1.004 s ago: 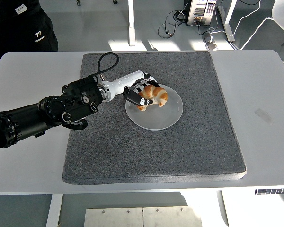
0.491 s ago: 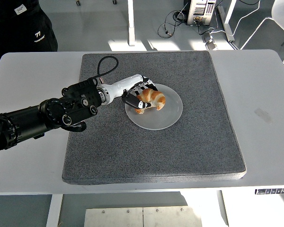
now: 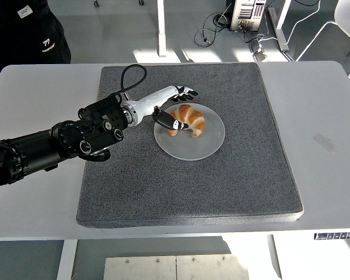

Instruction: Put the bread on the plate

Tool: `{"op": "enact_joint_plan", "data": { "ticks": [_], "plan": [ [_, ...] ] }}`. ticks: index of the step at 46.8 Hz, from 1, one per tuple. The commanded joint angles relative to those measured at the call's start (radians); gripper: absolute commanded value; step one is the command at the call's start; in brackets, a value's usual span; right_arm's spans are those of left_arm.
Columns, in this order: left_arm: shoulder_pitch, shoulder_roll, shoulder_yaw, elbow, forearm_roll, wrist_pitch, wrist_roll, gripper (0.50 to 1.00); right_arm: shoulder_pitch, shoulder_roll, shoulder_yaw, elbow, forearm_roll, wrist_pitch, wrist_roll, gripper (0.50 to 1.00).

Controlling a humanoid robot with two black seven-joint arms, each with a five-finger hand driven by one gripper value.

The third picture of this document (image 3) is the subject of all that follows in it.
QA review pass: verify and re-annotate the white table leg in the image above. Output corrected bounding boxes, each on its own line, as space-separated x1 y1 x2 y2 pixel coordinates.
266 234 284 280
56 239 79 280

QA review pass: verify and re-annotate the white and black hand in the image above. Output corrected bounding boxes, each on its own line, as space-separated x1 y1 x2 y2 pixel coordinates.
132 85 199 131

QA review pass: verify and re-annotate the black floor cable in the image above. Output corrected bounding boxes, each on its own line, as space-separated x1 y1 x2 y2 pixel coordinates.
194 3 235 48

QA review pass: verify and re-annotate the silver computer tower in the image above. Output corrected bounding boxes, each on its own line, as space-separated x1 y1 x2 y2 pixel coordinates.
229 0 267 32

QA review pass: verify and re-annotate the grey foot pedal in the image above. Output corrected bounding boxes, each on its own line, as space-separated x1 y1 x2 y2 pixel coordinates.
249 40 270 62

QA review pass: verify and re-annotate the white desk leg with foot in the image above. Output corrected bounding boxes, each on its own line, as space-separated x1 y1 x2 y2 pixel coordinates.
267 0 293 53

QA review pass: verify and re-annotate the round pale grey plate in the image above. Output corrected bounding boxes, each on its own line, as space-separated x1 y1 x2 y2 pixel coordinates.
153 102 226 162

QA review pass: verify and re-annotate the white chair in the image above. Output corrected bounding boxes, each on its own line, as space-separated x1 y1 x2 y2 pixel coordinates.
296 0 350 79

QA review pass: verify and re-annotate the golden brown croissant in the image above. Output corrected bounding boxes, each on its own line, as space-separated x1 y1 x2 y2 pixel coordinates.
167 104 206 138

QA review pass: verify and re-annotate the white floor cable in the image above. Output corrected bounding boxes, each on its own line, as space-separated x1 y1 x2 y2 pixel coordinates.
256 0 322 44

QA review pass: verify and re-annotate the table height control panel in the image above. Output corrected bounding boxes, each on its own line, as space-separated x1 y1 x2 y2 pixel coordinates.
314 232 350 242

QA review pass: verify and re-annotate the grey speckled square mat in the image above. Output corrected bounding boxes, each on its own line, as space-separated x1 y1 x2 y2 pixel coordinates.
76 62 305 229

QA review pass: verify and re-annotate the person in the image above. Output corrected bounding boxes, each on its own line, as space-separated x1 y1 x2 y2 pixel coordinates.
0 0 72 94

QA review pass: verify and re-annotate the grey metal plate with screws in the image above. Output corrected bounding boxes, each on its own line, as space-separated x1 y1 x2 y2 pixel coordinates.
103 254 250 280

